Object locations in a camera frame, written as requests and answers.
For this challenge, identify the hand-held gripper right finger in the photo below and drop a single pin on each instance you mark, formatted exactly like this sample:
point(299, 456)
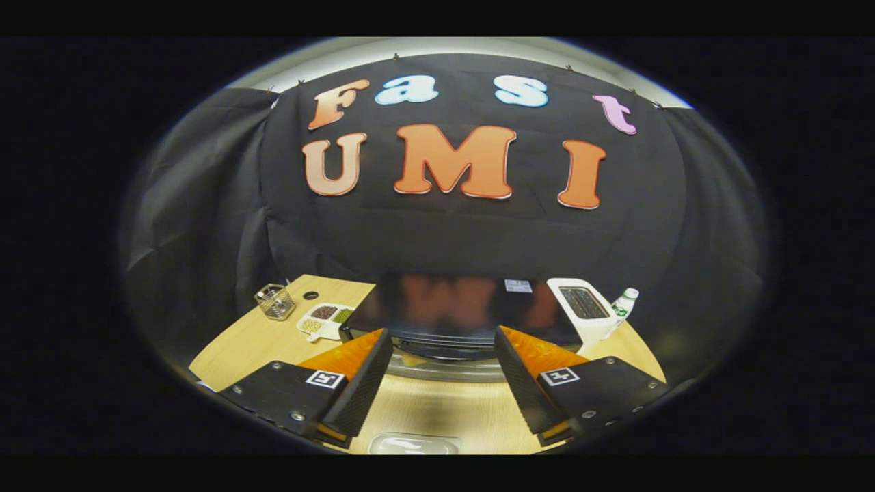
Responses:
point(523, 389)

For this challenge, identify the black toaster oven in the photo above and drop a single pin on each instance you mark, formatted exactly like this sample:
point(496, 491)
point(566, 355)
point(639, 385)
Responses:
point(444, 301)

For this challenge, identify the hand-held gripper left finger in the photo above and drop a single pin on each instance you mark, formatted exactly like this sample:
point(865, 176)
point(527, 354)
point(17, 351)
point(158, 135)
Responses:
point(366, 389)

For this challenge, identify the black backdrop cloth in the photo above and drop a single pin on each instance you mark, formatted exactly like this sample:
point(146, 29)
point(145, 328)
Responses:
point(478, 239)

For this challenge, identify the white divided dish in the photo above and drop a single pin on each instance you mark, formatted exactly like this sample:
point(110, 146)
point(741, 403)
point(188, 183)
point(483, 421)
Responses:
point(325, 322)

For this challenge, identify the white pop-up toaster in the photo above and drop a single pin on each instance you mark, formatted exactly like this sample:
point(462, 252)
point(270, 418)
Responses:
point(595, 329)

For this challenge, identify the white bottle green label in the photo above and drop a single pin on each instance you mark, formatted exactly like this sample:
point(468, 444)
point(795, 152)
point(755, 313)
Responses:
point(623, 307)

